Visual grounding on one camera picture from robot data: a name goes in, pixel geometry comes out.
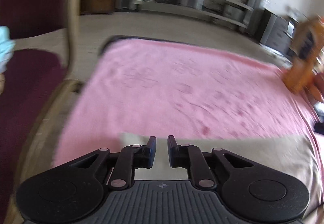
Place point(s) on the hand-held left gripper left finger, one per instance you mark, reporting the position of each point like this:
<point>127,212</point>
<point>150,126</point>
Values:
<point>151,149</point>

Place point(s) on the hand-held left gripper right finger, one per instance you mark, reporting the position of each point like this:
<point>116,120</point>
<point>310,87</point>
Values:
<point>170,149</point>

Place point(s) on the beige sweatshirt with blue trim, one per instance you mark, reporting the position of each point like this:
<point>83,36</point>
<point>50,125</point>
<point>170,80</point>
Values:
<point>253,148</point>

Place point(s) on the pink printed towel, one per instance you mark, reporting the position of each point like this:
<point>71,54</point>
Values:
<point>177,87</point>

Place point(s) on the dark drawer cabinet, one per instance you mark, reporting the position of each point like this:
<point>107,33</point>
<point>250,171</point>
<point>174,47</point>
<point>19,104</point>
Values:
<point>276,29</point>

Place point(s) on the orange juice bottle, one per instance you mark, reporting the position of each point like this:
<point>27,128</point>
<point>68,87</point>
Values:
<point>303,57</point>

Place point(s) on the light blue shirt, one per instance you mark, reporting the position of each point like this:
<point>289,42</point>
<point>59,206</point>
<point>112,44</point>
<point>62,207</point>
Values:
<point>5,46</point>

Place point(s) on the maroon chair with gold frame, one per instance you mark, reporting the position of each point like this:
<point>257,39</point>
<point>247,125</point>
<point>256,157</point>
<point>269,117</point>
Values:
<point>27,79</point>

